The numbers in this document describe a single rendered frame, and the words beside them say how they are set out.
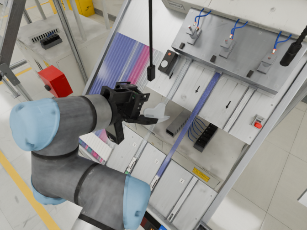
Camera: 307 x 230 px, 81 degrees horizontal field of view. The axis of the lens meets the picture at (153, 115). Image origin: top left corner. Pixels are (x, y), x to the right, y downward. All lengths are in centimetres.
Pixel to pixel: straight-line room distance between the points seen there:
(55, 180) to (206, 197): 46
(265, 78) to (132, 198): 44
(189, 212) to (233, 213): 90
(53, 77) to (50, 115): 88
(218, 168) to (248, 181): 78
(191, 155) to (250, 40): 57
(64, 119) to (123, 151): 47
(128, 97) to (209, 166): 62
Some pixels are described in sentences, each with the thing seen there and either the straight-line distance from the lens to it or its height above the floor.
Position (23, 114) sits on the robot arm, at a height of 125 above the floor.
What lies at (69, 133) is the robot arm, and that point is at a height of 120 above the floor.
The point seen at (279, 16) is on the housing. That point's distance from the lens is 60.
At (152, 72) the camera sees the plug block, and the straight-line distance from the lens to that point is 51.
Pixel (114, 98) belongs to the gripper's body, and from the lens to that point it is 38.
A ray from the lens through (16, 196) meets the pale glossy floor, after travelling 181.
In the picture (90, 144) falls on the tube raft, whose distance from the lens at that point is 84.
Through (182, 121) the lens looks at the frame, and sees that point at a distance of 98.
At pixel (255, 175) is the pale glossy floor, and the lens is 174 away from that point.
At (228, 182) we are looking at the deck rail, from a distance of 62.
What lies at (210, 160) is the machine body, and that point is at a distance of 94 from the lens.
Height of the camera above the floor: 144
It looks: 52 degrees down
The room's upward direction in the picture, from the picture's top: straight up
